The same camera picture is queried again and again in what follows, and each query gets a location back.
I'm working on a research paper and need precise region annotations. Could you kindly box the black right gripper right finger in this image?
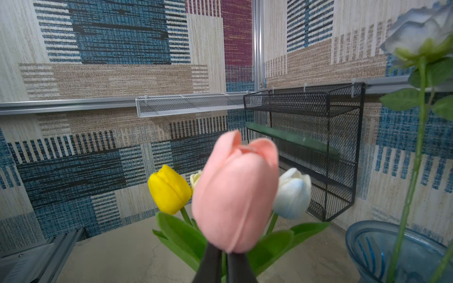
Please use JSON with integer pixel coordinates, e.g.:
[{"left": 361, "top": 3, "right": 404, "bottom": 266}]
[{"left": 226, "top": 253, "right": 258, "bottom": 283}]

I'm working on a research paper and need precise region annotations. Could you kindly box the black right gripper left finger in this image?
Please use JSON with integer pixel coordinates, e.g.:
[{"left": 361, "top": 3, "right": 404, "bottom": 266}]
[{"left": 192, "top": 243, "right": 222, "bottom": 283}]

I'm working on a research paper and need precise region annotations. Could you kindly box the purple blue glass vase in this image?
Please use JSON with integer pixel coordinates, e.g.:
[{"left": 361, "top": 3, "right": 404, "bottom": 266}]
[{"left": 345, "top": 220, "right": 453, "bottom": 283}]

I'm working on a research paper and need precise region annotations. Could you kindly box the tulip bunch pink yellow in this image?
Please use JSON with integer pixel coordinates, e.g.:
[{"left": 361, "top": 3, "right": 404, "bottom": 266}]
[{"left": 147, "top": 164, "right": 330, "bottom": 278}]

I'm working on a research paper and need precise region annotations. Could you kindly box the green tray on shelf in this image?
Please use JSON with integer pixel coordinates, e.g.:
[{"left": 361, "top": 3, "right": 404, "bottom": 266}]
[{"left": 245, "top": 122, "right": 340, "bottom": 156}]

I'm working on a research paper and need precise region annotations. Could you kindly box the white rose branch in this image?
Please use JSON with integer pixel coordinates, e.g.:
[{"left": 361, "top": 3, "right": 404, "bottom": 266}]
[{"left": 380, "top": 4, "right": 453, "bottom": 283}]

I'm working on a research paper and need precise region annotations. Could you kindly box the black wire mesh shelf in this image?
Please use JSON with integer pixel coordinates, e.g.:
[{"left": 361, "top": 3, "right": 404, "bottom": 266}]
[{"left": 243, "top": 83, "right": 366, "bottom": 222}]

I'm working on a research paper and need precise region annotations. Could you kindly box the white wire mesh tray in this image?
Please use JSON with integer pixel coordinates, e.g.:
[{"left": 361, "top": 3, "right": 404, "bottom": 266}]
[{"left": 135, "top": 92, "right": 250, "bottom": 118}]

